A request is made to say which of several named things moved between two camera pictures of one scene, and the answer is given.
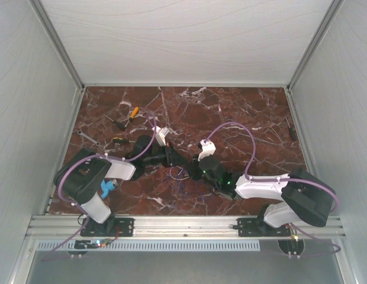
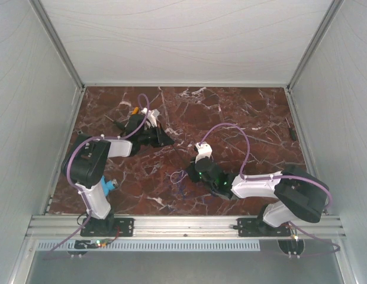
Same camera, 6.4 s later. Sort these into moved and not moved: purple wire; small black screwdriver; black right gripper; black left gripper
Moved: black left gripper
Not moved: black right gripper; purple wire; small black screwdriver
